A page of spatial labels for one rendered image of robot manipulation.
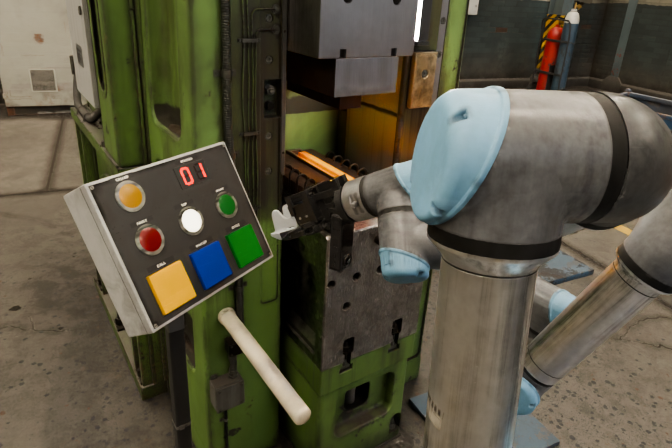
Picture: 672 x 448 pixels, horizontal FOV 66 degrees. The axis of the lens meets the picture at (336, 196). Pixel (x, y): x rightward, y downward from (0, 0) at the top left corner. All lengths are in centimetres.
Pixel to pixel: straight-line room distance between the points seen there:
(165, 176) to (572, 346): 78
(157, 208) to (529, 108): 74
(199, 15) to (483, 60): 811
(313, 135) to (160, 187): 95
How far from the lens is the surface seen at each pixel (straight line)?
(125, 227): 97
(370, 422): 194
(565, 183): 44
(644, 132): 47
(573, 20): 865
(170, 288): 99
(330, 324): 152
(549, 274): 178
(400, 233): 80
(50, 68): 656
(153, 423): 218
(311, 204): 93
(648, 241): 85
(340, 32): 129
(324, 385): 166
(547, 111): 44
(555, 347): 96
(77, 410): 231
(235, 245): 109
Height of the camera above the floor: 153
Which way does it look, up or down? 22 degrees down
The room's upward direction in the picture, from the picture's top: 3 degrees clockwise
